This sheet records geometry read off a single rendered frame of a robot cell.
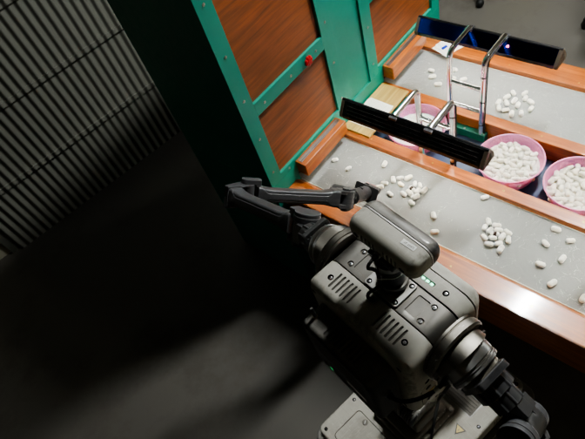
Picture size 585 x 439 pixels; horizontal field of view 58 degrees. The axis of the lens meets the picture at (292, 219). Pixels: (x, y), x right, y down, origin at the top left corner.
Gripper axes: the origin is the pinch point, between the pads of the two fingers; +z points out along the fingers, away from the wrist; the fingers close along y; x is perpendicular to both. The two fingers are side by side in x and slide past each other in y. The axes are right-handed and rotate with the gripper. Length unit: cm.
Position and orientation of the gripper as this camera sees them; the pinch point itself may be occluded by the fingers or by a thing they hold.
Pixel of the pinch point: (375, 189)
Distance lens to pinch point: 219.6
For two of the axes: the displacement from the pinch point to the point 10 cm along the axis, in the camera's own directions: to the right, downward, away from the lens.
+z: 5.7, -1.9, 8.0
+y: -7.9, -4.0, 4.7
